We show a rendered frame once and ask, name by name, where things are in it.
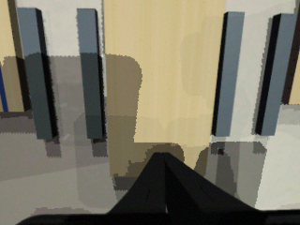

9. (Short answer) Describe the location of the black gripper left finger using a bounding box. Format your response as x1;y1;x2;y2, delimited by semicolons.
16;153;172;225

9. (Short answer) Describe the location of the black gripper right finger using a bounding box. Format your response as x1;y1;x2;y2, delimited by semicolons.
161;153;300;225

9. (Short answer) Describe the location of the light wooden strip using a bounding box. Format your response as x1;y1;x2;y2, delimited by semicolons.
103;0;225;177

